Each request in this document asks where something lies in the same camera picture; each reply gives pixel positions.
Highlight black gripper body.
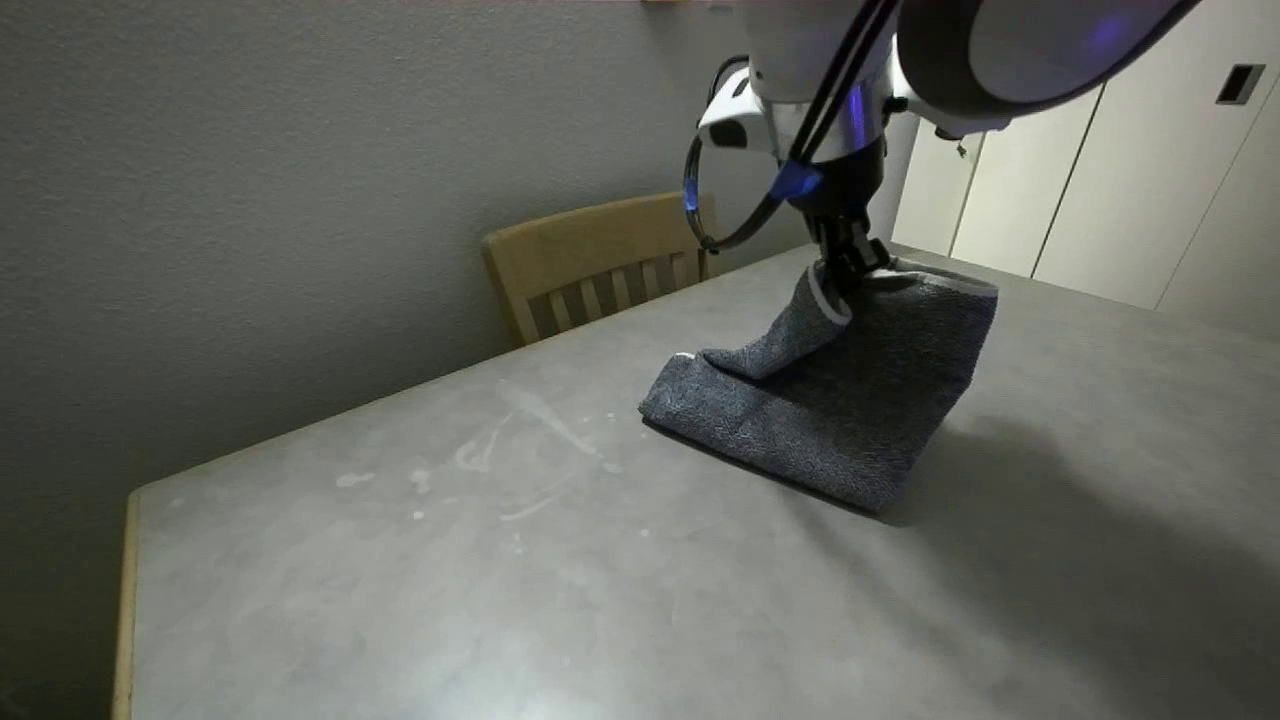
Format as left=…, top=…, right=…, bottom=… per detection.
left=803, top=205, right=899, bottom=288

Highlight dark blue striped towel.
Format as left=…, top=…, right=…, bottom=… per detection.
left=635, top=257, right=1004, bottom=522

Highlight white lower kitchen cabinet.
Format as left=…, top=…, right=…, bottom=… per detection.
left=889, top=120, right=992, bottom=259

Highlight wooden chair with slatted back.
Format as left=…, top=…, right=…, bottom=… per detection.
left=481, top=187, right=724, bottom=352

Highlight tall white cabinet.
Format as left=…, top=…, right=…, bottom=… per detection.
left=948, top=53, right=1280, bottom=339

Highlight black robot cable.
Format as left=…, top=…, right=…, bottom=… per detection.
left=682, top=0, right=905, bottom=259

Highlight black recessed cabinet handle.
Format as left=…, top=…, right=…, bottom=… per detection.
left=1212, top=58, right=1267, bottom=107

